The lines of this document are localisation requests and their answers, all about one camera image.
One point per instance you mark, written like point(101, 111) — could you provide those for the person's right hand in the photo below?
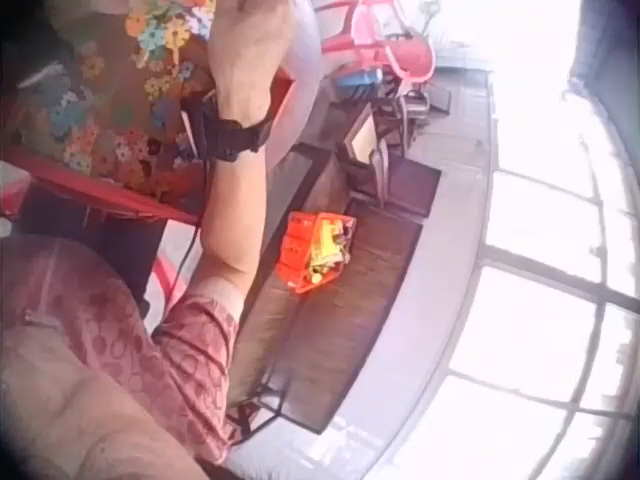
point(247, 55)

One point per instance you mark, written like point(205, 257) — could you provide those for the black wrist band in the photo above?
point(225, 135)

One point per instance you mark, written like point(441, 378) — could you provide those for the blue box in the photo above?
point(357, 80)

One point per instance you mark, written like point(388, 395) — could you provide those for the pink plastic chair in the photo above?
point(385, 45)

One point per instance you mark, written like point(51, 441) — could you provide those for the floral tablecloth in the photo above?
point(105, 95)

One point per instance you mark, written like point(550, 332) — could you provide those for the dark wooden side table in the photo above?
point(390, 130)

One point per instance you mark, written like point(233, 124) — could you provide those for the red table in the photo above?
point(100, 195)

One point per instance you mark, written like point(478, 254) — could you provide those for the orange crate with items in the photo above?
point(315, 250)

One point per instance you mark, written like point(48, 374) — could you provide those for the dark wooden bench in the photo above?
point(330, 280)

